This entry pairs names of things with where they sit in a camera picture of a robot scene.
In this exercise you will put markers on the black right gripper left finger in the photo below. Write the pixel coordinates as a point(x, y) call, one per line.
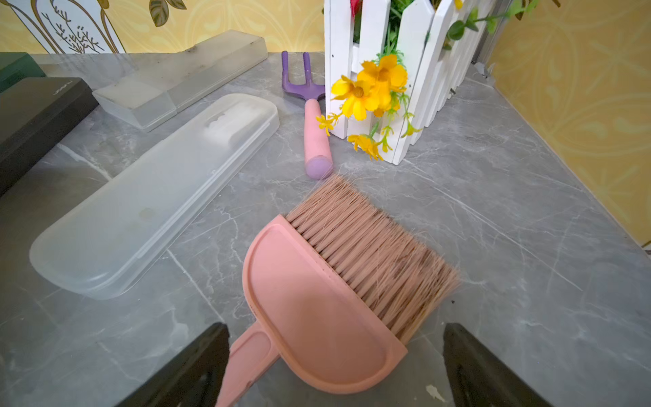
point(192, 378)

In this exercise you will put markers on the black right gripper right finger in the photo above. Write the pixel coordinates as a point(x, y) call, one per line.
point(478, 378)

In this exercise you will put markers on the clear rounded pencil case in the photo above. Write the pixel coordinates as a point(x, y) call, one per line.
point(102, 247)

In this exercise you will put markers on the frosted rectangular pencil case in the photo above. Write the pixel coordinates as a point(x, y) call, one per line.
point(172, 82)

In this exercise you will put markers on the dark green pencil case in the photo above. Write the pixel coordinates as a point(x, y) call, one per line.
point(16, 67)

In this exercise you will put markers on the black pencil case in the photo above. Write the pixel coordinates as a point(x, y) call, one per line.
point(36, 114)

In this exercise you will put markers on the pink hand broom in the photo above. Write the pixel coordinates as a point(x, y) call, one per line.
point(338, 289)

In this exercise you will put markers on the purple pink garden fork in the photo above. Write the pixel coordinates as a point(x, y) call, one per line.
point(318, 162)

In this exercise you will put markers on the white fence flower planter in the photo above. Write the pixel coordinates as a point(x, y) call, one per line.
point(392, 65)

